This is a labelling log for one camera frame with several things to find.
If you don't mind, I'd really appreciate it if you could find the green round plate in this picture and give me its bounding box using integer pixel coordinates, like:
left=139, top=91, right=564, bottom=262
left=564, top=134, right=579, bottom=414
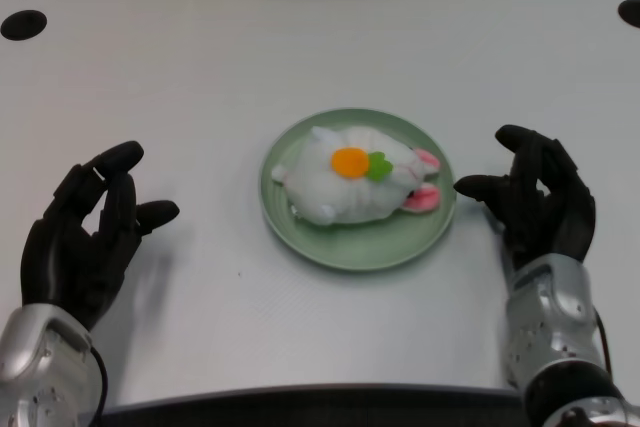
left=258, top=106, right=457, bottom=274

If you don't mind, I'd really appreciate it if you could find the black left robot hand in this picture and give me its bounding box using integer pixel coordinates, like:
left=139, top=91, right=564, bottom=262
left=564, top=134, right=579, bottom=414
left=20, top=140, right=181, bottom=332

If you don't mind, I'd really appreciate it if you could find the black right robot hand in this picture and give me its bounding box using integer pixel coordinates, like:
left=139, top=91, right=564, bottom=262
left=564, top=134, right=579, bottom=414
left=452, top=124, right=598, bottom=273

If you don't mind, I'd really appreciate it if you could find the black table cable grommet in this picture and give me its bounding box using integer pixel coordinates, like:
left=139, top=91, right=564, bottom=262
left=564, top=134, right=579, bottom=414
left=617, top=0, right=640, bottom=28
left=0, top=9, right=48, bottom=41

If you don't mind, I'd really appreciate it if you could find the white rabbit doll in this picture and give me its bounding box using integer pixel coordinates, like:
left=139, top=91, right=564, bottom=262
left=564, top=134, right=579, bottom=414
left=270, top=125, right=443, bottom=226

